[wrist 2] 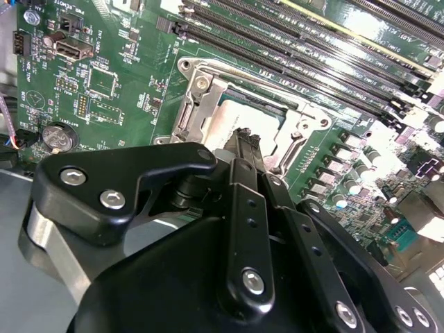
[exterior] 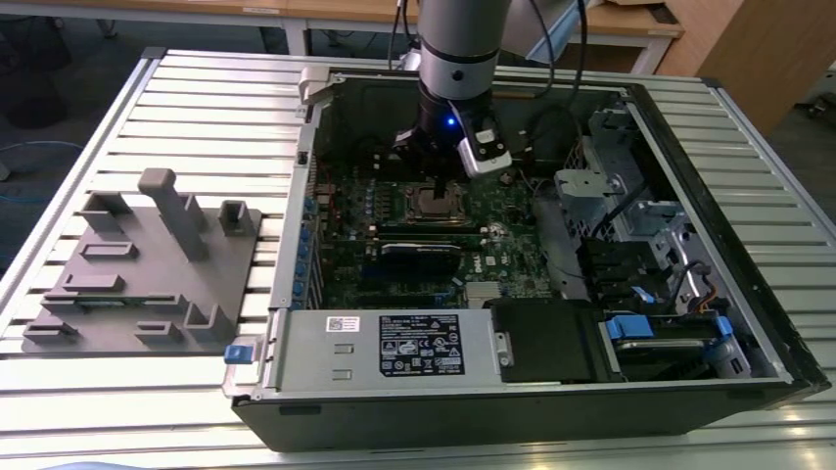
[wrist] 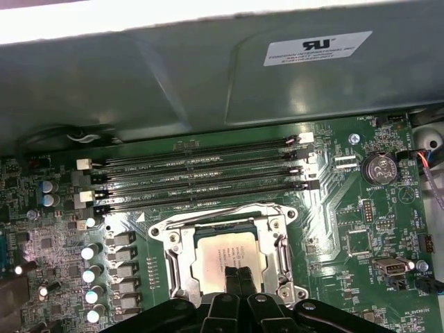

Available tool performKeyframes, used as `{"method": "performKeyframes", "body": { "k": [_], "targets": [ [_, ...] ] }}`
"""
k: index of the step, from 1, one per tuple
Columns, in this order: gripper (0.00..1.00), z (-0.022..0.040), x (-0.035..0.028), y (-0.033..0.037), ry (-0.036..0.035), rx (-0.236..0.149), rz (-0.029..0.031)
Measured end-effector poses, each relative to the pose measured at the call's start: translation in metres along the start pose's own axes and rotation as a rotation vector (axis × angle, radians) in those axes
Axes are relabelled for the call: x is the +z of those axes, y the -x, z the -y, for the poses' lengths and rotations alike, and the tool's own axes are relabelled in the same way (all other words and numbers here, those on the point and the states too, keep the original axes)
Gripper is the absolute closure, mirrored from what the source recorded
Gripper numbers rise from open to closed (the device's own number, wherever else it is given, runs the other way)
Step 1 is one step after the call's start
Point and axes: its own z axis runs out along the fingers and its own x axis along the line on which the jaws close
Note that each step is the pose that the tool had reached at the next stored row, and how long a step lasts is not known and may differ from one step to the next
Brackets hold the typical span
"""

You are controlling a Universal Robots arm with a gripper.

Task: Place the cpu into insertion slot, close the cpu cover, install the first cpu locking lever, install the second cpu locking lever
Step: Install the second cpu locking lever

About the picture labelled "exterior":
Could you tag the silver CPU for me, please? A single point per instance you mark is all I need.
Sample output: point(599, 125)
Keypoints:
point(431, 205)

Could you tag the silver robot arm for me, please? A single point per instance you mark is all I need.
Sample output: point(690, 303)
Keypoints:
point(458, 44)

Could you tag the CPU socket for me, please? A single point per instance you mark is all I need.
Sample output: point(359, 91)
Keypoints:
point(410, 220)

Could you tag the green motherboard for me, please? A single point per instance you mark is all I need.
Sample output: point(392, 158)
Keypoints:
point(516, 245)

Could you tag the black graphics card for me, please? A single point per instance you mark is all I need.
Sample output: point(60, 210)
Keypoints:
point(418, 262)

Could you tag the silver finned heatsink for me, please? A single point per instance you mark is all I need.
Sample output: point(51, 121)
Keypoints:
point(483, 290)

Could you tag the metal drive cage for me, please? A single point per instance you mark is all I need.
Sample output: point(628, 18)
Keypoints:
point(654, 215)

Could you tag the silver power supply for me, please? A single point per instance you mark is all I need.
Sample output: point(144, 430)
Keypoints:
point(307, 343)

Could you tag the blue disk carrier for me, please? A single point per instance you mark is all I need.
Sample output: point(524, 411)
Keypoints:
point(627, 327)

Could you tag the grey parts rack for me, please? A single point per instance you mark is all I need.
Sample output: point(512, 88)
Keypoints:
point(163, 274)

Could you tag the blue case latch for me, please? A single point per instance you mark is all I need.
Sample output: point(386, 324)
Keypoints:
point(238, 355)

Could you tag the wooden cabinet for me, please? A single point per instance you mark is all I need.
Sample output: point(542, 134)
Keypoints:
point(771, 49)

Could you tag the black PC case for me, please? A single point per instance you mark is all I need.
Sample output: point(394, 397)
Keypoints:
point(523, 421)

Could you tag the dark office chair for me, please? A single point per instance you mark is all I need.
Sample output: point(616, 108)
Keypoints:
point(32, 78)

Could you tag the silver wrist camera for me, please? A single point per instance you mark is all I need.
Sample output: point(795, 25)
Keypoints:
point(487, 149)

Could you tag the silver metal bracket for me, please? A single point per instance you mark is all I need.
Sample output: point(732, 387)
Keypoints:
point(582, 185)

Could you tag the wooden desk white frame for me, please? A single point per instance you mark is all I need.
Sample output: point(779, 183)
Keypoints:
point(163, 14)
point(640, 27)

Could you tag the black plastic bracket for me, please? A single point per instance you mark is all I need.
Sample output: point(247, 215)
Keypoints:
point(614, 264)

